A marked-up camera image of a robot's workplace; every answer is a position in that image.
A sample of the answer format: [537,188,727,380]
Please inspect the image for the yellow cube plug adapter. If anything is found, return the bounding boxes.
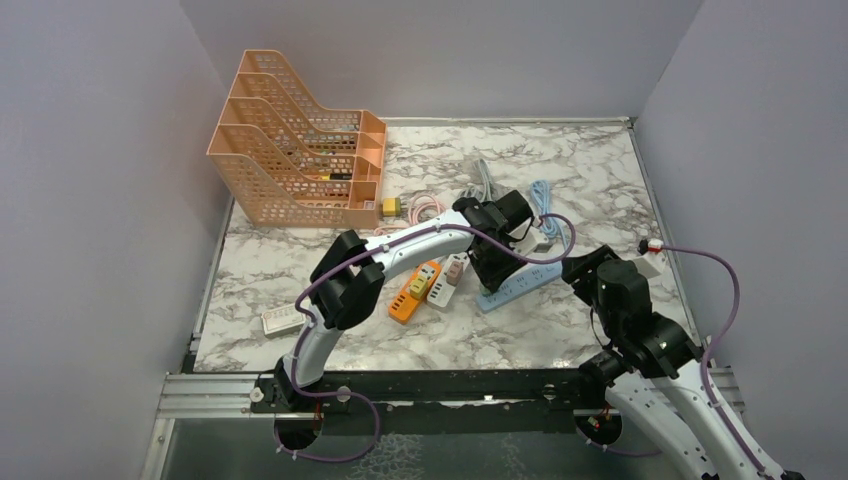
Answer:
[408,273,431,300]

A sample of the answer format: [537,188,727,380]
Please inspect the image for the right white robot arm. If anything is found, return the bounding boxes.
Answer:
[562,240,803,479]

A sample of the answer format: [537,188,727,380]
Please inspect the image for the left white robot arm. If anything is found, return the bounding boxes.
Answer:
[274,190,533,411]

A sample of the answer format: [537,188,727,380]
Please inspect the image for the blue power strip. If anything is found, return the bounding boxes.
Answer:
[476,263,562,313]

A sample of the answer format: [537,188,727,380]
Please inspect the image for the white power strip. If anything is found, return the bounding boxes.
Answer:
[426,253,470,311]

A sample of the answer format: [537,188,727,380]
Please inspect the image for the yellow adapter near organizer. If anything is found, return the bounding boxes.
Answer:
[381,197,404,218]

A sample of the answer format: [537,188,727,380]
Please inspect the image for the orange power strip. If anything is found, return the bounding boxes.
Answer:
[388,261,442,325]

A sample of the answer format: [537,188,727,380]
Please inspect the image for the orange mesh file organizer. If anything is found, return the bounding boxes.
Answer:
[207,49,388,229]

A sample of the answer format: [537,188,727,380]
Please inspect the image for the white red labelled box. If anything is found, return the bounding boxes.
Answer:
[260,305,306,338]

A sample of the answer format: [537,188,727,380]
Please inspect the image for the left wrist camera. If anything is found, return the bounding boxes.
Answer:
[514,227,554,256]

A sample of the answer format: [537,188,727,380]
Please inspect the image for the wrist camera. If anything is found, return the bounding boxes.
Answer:
[632,238,668,279]
[514,227,554,256]

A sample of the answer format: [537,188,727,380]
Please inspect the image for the grey coiled cable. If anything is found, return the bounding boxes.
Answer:
[460,157,498,203]

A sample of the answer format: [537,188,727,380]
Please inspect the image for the blue coiled cable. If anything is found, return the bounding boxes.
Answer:
[528,180,568,250]

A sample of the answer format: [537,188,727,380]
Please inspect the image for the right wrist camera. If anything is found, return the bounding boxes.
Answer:
[632,238,668,279]

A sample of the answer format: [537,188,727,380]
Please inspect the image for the pink coiled cable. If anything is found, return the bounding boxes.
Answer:
[374,193,448,236]

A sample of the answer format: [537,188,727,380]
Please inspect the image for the black mounting rail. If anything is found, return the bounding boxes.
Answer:
[249,368,605,436]

